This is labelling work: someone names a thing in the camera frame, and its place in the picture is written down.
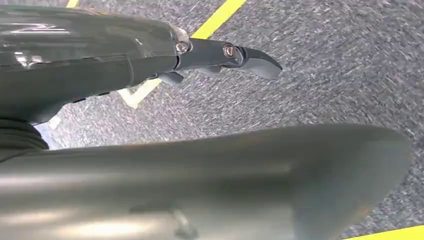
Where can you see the yellow floor tape corner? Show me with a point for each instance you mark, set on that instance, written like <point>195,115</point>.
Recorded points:
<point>215,21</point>

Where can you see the yellow floor tape strip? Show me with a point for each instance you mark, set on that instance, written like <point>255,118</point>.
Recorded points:
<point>72,3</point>
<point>397,233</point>

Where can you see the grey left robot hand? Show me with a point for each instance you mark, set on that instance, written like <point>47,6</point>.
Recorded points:
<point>198,185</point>

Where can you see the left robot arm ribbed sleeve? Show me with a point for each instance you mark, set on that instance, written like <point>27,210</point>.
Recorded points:
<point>18,136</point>

